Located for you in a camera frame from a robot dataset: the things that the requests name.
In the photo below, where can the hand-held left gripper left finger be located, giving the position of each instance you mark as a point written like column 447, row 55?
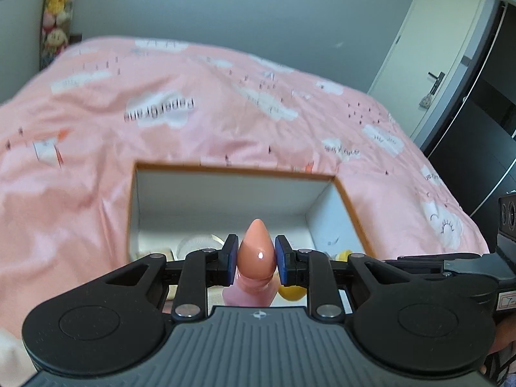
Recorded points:
column 230, row 260

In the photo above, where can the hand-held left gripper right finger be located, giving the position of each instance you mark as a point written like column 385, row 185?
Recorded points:
column 281, row 260

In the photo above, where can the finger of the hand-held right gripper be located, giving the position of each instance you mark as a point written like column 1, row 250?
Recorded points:
column 423, row 261

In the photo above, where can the pink bottle with orange cap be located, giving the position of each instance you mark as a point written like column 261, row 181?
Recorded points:
column 256, row 254

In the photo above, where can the orange cardboard box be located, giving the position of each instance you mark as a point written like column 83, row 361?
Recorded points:
column 225, row 193

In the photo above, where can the person's right forearm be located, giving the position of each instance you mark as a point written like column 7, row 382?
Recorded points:
column 504, row 340

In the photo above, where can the small yellow object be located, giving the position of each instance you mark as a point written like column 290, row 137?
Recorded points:
column 342, row 255

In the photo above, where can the dark wardrobe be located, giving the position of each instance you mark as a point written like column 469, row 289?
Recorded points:
column 483, row 129

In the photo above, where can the hanging fabric charm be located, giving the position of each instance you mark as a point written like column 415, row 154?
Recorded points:
column 426, row 100

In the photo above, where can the pink cloud-print blanket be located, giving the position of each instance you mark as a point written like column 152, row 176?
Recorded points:
column 121, row 137

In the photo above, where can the white door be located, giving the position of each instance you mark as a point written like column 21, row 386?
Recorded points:
column 423, row 40

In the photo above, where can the small black object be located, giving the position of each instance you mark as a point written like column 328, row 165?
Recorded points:
column 75, row 38

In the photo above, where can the clear tube of plush toys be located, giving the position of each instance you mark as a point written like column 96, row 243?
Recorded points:
column 56, row 20

